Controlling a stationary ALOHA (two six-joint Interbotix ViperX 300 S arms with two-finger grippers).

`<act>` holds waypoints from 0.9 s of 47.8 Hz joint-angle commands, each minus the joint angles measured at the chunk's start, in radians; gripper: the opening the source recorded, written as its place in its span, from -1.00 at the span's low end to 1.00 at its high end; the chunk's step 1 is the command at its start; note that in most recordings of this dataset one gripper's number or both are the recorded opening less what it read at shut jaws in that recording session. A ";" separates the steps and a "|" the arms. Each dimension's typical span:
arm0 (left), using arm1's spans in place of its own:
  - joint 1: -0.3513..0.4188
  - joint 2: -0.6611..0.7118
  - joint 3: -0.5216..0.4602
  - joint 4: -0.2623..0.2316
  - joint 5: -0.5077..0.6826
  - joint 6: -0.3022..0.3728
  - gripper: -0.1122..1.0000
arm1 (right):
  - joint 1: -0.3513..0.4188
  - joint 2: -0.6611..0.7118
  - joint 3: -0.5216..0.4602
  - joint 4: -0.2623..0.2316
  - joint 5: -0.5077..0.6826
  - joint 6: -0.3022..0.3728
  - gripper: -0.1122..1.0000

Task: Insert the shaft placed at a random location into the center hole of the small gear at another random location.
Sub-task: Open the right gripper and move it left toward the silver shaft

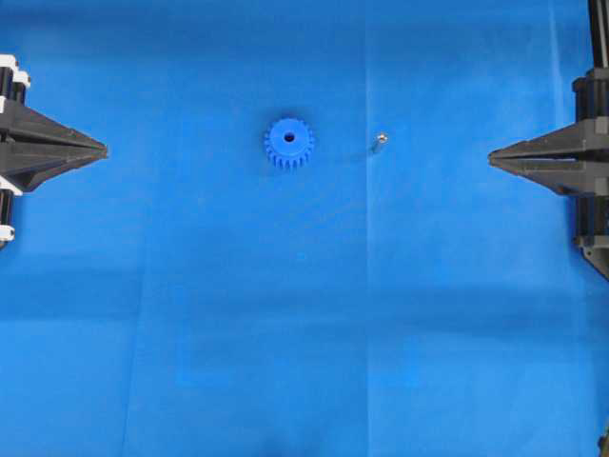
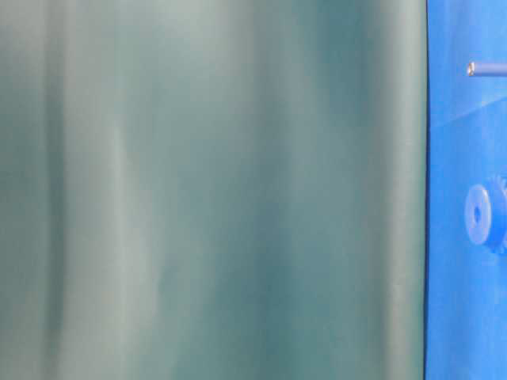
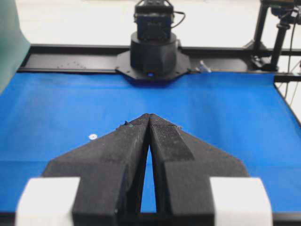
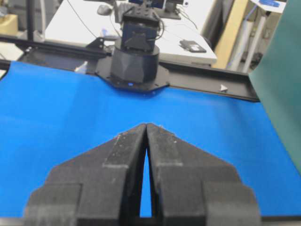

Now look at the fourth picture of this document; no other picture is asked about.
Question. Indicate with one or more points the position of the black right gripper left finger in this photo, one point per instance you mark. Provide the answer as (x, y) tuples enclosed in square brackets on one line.
[(101, 187)]

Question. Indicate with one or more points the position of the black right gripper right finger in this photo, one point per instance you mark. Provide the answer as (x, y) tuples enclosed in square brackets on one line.
[(195, 188)]

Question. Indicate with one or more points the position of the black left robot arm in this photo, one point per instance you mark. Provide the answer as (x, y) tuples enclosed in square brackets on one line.
[(136, 67)]

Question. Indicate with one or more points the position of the blue table mat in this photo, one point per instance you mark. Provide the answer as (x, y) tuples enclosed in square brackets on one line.
[(48, 116)]

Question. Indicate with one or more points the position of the black device on desk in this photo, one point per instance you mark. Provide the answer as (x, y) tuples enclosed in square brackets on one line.
[(191, 46)]

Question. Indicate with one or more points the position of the green board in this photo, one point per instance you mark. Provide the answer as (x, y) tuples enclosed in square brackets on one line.
[(277, 80)]

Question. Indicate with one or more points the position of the white desk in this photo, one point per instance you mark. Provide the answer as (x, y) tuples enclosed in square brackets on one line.
[(133, 27)]

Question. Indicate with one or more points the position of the black monitor stand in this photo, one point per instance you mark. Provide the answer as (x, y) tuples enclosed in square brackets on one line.
[(170, 9)]

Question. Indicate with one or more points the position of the grey computer mouse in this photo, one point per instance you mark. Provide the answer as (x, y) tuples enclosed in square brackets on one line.
[(104, 10)]

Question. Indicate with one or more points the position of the black aluminium frame rail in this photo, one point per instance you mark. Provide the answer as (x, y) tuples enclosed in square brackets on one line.
[(68, 57)]

